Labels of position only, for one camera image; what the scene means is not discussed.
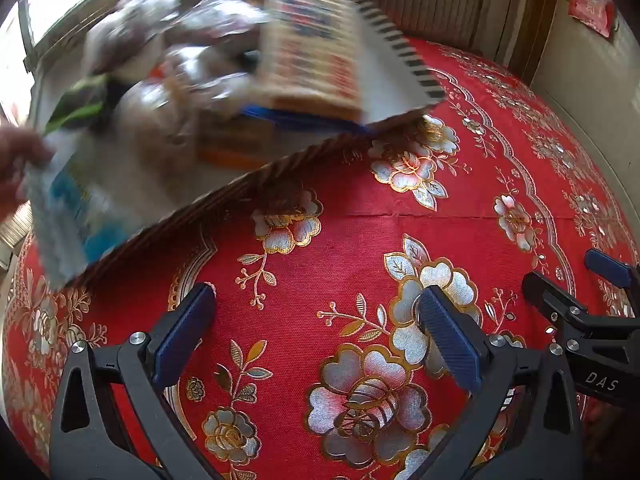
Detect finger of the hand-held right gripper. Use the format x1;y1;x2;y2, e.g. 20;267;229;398
521;271;640;361
584;248;640;311

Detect red wall poster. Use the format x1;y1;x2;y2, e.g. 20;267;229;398
567;0;617;38

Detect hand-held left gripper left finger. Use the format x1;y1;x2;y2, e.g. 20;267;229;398
50;282;221;480

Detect blue and white snack packet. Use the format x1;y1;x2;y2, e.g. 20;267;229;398
22;130;146;286

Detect cracker packet with blue label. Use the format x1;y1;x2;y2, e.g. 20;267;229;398
257;0;363;123

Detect clear bag of red dates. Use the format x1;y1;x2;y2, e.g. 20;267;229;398
84;0;182;77

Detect white box with striped rim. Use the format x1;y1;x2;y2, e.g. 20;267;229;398
25;0;448;291

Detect red floral tablecloth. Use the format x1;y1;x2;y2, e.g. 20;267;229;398
0;35;640;480

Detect green and black snack packet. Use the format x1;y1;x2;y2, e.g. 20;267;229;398
42;72;113;136

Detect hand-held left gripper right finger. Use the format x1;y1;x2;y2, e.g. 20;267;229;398
417;285;586;480

